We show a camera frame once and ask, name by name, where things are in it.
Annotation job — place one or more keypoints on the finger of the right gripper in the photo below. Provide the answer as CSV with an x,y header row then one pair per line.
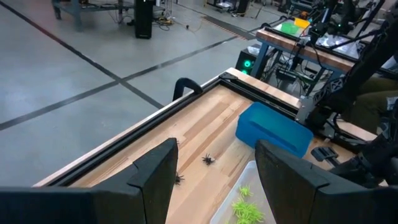
x,y
325,154

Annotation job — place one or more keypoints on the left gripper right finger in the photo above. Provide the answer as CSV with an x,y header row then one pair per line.
x,y
326,205

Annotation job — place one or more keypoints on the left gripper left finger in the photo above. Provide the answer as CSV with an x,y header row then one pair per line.
x,y
77,205

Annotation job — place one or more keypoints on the green plastic spider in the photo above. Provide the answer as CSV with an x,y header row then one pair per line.
x,y
245,191
252,217
241,208

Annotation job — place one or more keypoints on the clear plastic bin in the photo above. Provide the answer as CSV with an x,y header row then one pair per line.
x,y
245,174

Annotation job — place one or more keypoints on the black plastic spider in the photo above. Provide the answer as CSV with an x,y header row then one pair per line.
x,y
208,159
178,179

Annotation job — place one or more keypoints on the blue plastic bin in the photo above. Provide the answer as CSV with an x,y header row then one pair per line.
x,y
273,130

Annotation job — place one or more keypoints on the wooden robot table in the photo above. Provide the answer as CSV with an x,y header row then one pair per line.
x,y
326,59

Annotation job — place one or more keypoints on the computer tower with green lights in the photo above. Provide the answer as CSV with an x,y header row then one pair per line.
x,y
247,62

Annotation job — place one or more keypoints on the green plastic bin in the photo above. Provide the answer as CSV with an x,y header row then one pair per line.
x,y
289,28

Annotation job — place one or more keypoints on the yellow plastic bin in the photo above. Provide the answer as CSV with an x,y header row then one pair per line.
x,y
302,22

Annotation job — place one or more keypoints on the grey metal workbench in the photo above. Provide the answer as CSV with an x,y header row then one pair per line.
x,y
76,7

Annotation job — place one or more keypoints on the black computer tower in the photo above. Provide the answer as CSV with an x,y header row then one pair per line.
x,y
143,18

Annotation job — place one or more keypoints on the black metal table frame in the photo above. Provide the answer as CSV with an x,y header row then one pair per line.
x,y
140,132

